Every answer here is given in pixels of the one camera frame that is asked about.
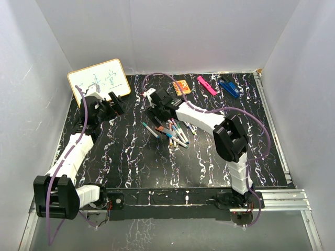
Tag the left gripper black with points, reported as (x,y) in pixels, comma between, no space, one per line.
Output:
(118,107)

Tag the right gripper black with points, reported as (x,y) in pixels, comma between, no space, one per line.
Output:
(152,113)

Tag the orange highlighter marker body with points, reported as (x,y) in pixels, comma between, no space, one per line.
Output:
(163,130)

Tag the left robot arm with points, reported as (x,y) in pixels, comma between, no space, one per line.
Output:
(55,193)

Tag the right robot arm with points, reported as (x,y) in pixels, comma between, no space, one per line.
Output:
(231,140)

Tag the teal cap white marker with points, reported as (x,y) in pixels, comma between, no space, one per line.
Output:
(150,130)

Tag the small whiteboard with writing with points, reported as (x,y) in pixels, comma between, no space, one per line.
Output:
(108,75)

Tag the orange spiral notebook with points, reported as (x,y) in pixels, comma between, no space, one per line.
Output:
(181,88)

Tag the light blue cap marker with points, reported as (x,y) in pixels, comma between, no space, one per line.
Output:
(177,140)

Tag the pink utility knife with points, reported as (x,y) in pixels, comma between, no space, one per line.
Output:
(207,85)

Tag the blue stapler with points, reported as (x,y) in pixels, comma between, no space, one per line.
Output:
(229,87)

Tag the black mounting base bar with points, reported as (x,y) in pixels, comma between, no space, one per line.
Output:
(169,213)

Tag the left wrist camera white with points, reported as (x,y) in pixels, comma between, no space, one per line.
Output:
(94,91)

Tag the aluminium frame rail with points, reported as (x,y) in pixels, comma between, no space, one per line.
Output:
(282,202)

